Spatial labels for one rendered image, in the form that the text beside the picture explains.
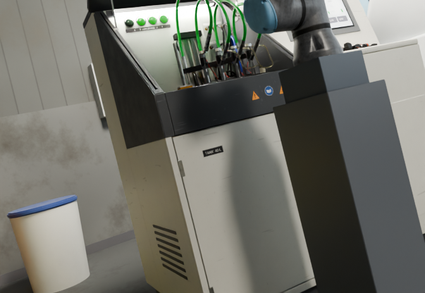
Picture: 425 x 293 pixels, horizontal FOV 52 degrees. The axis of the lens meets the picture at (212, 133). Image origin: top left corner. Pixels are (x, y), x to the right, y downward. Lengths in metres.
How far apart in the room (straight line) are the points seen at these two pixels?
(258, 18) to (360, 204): 0.57
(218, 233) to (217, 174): 0.21
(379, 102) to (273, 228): 0.68
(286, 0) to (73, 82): 3.04
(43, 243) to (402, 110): 2.29
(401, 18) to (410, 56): 0.91
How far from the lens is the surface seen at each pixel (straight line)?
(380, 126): 1.32
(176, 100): 1.58
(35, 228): 3.08
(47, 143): 3.93
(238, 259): 1.68
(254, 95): 1.72
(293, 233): 1.80
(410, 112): 2.27
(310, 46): 1.30
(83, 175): 3.97
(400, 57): 2.28
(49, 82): 4.03
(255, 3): 1.24
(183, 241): 1.66
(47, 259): 3.12
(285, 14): 1.25
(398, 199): 1.35
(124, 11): 2.17
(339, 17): 2.47
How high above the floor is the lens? 0.77
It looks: level
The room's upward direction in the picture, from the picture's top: 14 degrees counter-clockwise
